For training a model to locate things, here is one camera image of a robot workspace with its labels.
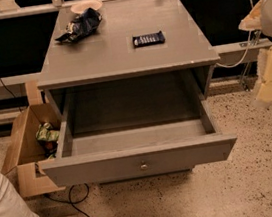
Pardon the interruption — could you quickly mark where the dark blue rxbar wrapper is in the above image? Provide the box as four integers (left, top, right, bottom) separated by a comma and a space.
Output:
132, 31, 166, 48

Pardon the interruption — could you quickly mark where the grey open top drawer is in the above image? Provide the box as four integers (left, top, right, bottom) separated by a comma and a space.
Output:
42, 70, 236, 186

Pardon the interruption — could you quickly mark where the round metal drawer knob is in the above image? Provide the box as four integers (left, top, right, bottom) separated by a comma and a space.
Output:
140, 161, 148, 171

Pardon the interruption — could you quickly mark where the grey wooden nightstand cabinet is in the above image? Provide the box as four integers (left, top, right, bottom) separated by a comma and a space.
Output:
38, 0, 236, 186

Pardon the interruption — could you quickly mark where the green snack bag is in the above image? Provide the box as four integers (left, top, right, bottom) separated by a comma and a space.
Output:
36, 122, 60, 142

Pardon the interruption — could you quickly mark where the crumpled dark chip bag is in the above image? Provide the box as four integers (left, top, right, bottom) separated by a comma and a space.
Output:
55, 8, 102, 43

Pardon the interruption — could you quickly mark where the open cardboard box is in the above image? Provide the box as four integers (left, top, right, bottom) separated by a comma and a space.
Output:
1, 103, 64, 198

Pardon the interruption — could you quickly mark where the white bowl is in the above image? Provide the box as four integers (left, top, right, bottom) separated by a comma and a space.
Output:
70, 0, 102, 14

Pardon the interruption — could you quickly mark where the black floor cable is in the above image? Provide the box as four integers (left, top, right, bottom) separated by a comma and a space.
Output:
41, 182, 100, 217

